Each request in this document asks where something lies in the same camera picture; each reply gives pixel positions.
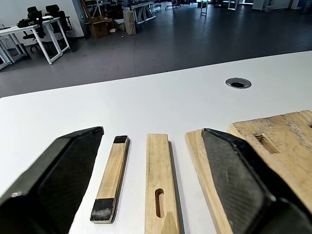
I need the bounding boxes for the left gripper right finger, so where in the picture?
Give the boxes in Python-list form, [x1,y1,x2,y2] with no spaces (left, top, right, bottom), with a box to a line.
[201,128,312,234]

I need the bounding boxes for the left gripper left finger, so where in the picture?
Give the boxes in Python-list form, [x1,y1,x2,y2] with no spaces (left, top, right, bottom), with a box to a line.
[0,126,105,234]

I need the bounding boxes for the wooden cross bar black caps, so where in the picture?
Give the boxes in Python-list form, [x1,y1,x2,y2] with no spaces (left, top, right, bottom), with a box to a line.
[90,135,131,224]

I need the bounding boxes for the wooden seat board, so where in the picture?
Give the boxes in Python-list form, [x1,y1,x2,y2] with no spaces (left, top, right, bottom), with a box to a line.
[227,110,312,214]

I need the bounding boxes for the wooden leg with slot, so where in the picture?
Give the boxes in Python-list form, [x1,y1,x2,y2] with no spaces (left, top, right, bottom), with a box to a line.
[144,133,181,234]

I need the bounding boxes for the black office chair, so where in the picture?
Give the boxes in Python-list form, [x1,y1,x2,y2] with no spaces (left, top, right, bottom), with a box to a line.
[16,6,47,52]
[44,4,73,37]

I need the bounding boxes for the brown cardboard box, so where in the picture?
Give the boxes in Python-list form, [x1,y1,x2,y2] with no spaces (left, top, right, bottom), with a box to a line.
[84,16,117,39]

